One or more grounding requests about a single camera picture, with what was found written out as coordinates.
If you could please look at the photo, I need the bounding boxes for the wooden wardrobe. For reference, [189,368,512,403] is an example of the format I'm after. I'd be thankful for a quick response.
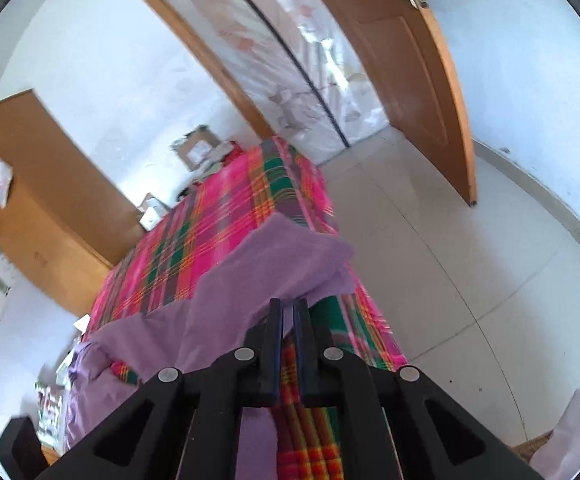
[0,89,146,318]

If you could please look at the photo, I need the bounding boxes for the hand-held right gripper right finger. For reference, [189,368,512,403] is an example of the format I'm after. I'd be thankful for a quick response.
[292,298,546,480]

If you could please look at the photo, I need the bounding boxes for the white cardboard box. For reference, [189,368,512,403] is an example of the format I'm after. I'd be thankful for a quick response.
[137,192,166,231]

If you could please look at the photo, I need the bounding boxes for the pink plaid bed sheet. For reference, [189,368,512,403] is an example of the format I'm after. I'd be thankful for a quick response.
[82,135,408,480]

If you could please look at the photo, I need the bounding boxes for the wooden door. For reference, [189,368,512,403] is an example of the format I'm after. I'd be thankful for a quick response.
[295,0,478,208]

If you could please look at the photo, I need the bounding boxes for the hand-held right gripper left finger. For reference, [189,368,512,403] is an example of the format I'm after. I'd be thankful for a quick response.
[35,298,285,480]

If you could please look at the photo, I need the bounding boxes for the black curtain strip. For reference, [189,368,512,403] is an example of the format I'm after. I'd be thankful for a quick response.
[207,0,351,150]

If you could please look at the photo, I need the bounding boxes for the clear printed door curtain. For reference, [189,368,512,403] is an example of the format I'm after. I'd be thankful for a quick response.
[147,0,388,166]

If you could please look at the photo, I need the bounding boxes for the brown cardboard box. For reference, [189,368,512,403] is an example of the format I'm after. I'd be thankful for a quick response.
[170,127,223,171]

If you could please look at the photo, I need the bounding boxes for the purple fleece pants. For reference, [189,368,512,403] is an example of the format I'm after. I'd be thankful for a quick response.
[65,211,356,480]

